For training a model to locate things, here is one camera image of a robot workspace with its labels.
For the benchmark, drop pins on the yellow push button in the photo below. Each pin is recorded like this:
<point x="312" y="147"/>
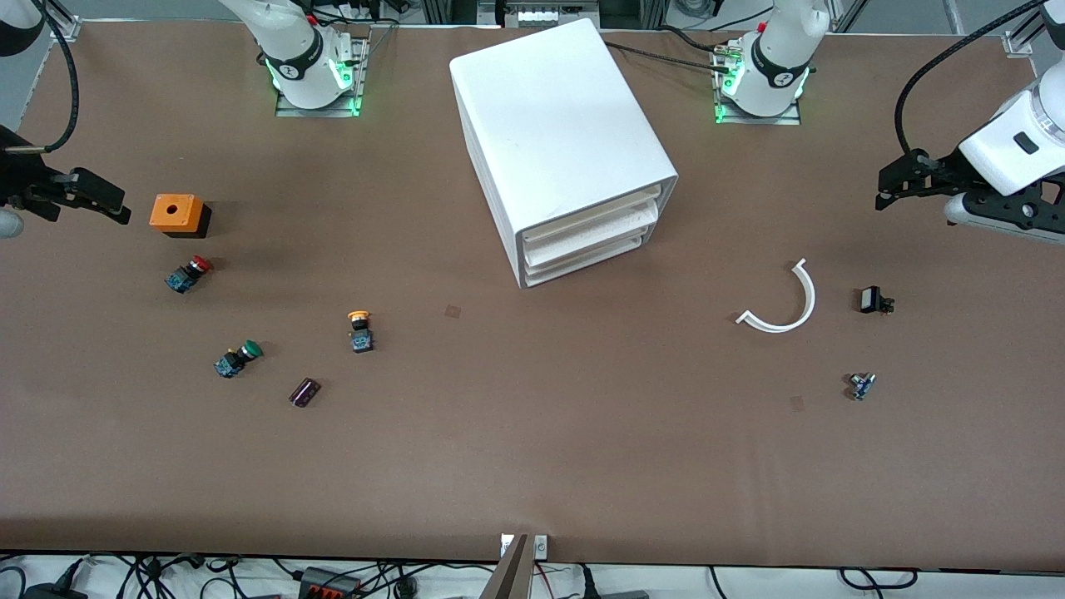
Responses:
<point x="361" y="337"/>

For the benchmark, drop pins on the white curved plastic strip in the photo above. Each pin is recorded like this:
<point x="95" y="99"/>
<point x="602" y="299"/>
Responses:
<point x="811" y="298"/>

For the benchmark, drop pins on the white metal bracket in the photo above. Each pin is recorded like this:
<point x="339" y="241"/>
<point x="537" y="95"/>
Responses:
<point x="541" y="547"/>

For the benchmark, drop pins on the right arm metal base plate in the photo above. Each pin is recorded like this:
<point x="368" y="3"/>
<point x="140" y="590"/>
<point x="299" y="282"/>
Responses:
<point x="287" y="111"/>

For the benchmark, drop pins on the red push button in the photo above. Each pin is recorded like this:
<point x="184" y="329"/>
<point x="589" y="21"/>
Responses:
<point x="187" y="274"/>

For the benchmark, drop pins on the white background device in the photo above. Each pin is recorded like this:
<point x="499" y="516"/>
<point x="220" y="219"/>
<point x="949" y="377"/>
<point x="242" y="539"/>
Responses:
<point x="541" y="15"/>

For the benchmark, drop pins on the orange button box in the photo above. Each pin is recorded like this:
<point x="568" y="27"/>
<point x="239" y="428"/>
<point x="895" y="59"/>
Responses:
<point x="175" y="212"/>

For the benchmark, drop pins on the green push button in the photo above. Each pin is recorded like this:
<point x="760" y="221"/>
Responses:
<point x="237" y="359"/>

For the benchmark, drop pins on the dark purple small block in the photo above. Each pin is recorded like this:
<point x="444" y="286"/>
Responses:
<point x="304" y="393"/>

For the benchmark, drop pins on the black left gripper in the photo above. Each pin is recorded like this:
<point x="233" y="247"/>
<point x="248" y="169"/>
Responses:
<point x="946" y="173"/>

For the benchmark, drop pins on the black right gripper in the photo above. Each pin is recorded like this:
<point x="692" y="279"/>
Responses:
<point x="18" y="179"/>

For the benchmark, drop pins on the black orange power strip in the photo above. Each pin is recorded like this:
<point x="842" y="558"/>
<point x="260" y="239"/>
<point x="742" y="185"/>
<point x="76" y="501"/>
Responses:
<point x="329" y="585"/>

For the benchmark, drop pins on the small black switch part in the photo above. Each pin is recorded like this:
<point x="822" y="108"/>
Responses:
<point x="871" y="299"/>

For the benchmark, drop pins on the brown table cover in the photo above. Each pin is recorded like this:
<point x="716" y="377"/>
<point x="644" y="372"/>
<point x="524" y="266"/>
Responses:
<point x="532" y="433"/>

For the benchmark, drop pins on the aluminium frame profile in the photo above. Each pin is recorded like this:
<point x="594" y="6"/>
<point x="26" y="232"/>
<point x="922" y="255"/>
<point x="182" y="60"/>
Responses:
<point x="1019" y="42"/>
<point x="62" y="25"/>

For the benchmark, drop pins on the small blue grey component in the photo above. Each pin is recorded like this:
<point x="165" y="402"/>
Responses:
<point x="861" y="386"/>

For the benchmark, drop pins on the black power adapter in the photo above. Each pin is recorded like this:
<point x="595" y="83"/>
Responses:
<point x="50" y="592"/>

